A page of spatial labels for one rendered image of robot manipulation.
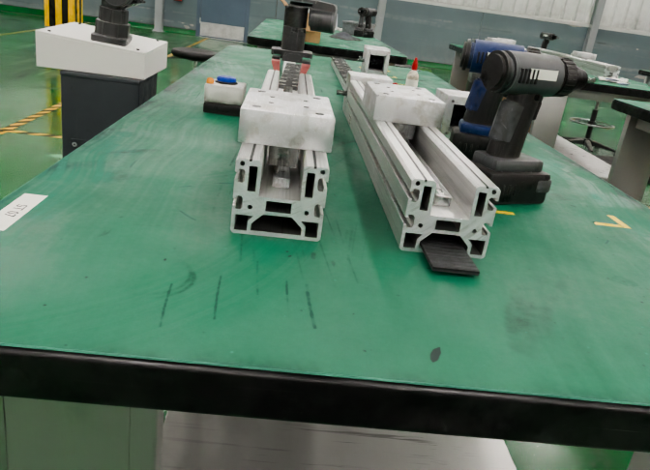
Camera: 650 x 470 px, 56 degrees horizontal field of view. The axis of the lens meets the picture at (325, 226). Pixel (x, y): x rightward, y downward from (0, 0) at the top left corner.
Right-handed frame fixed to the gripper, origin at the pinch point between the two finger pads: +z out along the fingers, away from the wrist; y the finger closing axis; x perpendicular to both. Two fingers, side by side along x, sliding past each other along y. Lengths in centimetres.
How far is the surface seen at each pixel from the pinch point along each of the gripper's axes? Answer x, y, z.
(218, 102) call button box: -31.8, -14.2, 0.0
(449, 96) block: -28.5, 34.1, -6.7
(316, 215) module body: -95, 4, -1
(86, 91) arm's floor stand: 0, -50, 7
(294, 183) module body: -89, 1, -3
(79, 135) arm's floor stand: -1, -52, 19
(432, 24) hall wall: 1082, 276, 14
